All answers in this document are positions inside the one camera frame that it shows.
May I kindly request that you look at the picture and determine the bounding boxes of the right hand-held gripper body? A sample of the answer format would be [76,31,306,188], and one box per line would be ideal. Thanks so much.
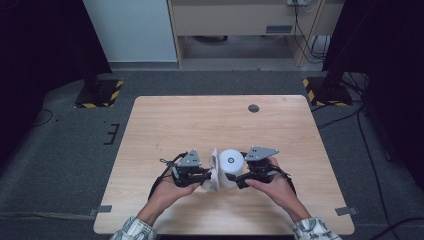
[244,145,280,185]

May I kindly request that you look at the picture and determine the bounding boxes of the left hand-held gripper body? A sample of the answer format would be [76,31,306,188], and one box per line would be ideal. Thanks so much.
[170,148,205,188]

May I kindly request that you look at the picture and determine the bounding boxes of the beige cloth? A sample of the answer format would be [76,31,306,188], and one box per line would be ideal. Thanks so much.
[200,148,222,193]

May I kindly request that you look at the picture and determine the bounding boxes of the white cylinder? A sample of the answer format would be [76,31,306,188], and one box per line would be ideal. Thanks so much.
[218,148,245,190]

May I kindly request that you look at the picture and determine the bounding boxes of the person's left hand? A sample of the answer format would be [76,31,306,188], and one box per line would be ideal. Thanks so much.
[154,175,201,210]

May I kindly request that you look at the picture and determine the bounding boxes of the person's right hand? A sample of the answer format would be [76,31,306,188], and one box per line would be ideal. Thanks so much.
[245,156,300,210]

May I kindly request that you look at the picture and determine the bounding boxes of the black floor tape marks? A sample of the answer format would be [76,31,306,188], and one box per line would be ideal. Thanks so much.
[103,123,121,146]

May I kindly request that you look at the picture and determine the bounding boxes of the gray tape piece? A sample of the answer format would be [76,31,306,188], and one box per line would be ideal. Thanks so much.
[89,205,113,216]
[334,206,359,217]

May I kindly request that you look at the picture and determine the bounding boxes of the striped black stand base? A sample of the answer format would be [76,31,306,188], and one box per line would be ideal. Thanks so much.
[302,75,353,108]
[74,77,124,109]

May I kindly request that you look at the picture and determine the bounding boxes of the gray desk label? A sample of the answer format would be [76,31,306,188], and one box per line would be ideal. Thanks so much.
[265,24,294,35]

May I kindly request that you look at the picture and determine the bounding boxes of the light wooden desk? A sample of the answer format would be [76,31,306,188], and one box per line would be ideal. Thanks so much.
[166,0,346,68]

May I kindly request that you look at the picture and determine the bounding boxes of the white panel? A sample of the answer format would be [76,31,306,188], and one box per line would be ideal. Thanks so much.
[82,0,178,63]

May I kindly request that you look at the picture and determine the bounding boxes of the black curtain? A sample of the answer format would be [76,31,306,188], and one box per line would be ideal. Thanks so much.
[322,0,424,191]
[0,0,113,168]

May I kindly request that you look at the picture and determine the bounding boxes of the right hand-held gripper cable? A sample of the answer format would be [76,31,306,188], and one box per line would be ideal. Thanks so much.
[274,168,298,197]

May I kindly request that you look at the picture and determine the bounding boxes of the long black floor cable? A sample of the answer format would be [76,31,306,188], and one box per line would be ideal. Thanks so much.
[316,71,424,240]

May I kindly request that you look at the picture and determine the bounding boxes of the black hanging cables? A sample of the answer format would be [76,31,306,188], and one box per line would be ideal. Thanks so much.
[293,3,328,64]

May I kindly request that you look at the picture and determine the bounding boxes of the thin black floor cable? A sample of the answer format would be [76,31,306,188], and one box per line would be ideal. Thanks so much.
[33,108,54,127]

